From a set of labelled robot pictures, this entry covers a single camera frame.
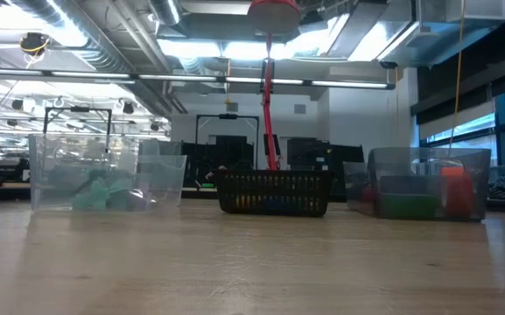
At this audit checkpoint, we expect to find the yellow mini stapler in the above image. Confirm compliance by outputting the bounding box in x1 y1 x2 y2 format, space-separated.
229 194 260 212

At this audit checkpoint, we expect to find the blue mini stapler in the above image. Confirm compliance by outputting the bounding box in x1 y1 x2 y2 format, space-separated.
264 195 297 214

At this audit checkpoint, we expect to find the teal staple remover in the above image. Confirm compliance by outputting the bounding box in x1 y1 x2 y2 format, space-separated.
71 178 109 211

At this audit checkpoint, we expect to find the green tape roll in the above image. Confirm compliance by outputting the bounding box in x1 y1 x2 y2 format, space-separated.
381 192 442 220

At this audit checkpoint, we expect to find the orange tape roll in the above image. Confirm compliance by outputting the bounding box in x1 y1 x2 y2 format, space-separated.
438 165 476 219

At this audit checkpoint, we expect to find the red tape roll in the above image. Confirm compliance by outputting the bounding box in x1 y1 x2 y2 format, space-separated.
359 183 382 215

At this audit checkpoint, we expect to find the black computer monitor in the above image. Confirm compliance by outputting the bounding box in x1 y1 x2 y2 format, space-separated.
181 134 257 189

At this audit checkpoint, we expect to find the black mesh basket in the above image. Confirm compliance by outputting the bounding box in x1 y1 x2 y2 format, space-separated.
214 169 335 219

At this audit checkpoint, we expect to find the long linear ceiling light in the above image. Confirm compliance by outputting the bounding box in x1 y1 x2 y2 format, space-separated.
0 67 396 91

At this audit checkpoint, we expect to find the red desk lamp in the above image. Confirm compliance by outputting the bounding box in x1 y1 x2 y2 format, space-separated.
246 0 302 172

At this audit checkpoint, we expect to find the smoky grey plastic container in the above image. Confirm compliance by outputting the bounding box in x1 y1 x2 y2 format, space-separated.
342 146 493 223

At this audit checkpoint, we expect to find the clear plastic container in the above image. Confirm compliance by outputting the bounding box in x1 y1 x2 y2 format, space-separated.
27 133 188 213

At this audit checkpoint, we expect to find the black gantry frame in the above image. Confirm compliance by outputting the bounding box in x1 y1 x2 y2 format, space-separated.
194 113 261 171

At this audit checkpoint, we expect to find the silver round ventilation duct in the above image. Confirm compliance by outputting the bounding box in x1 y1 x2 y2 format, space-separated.
149 0 183 26

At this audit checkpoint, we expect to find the large metal air duct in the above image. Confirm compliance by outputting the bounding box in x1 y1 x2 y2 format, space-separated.
378 0 505 69

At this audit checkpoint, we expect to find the yellow hanging cord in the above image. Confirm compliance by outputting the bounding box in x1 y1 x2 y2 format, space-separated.
446 0 466 152

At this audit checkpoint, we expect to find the black ceiling camera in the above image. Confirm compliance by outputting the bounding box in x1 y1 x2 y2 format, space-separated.
18 31 52 57

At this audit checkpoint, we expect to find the black cable bundle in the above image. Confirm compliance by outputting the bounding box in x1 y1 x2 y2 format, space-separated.
487 174 505 201

